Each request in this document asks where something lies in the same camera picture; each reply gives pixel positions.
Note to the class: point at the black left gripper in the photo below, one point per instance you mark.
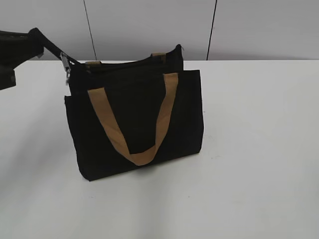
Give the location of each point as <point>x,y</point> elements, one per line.
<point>16,48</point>

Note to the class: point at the silver zipper pull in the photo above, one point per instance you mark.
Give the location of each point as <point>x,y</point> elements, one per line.
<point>66,66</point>

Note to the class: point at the black canvas tote bag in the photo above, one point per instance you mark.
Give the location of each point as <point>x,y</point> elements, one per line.
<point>131,115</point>

